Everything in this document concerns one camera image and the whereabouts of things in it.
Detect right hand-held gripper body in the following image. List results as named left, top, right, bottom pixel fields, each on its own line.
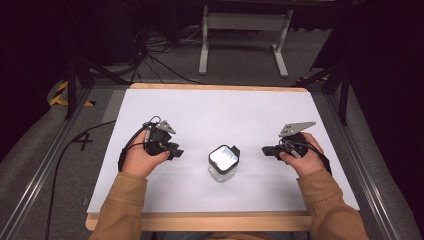
left=275, top=121, right=317, bottom=159

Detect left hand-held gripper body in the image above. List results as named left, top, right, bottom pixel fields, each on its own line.
left=142, top=120, right=177, bottom=157

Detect clear jar with black lid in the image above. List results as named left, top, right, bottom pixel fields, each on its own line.
left=207, top=144, right=241, bottom=184

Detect person's right hand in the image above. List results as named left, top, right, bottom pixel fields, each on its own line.
left=279, top=131, right=325, bottom=178

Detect person's left hand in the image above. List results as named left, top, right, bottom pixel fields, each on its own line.
left=121, top=129, right=171, bottom=179

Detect white table mat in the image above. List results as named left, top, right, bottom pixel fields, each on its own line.
left=86, top=87, right=361, bottom=215

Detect black tripod stand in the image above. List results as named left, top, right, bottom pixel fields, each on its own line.
left=293, top=59, right=353, bottom=127
left=64, top=49, right=132, bottom=120

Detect yellow black floor tape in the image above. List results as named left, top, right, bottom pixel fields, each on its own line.
left=49, top=80, right=96, bottom=108

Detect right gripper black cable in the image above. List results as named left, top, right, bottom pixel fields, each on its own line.
left=279, top=137, right=333, bottom=176

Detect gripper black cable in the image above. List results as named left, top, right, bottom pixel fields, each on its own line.
left=44, top=115, right=163, bottom=240
left=279, top=137, right=333, bottom=176

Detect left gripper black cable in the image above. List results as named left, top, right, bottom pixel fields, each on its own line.
left=44, top=115, right=163, bottom=240

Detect aluminium rail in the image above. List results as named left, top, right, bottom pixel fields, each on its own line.
left=325, top=94, right=422, bottom=240
left=0, top=87, right=95, bottom=240

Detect bundle of floor cables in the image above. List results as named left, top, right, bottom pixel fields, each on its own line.
left=99, top=23, right=208, bottom=86

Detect white metal table frame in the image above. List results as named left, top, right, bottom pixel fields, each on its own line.
left=197, top=4, right=294, bottom=79

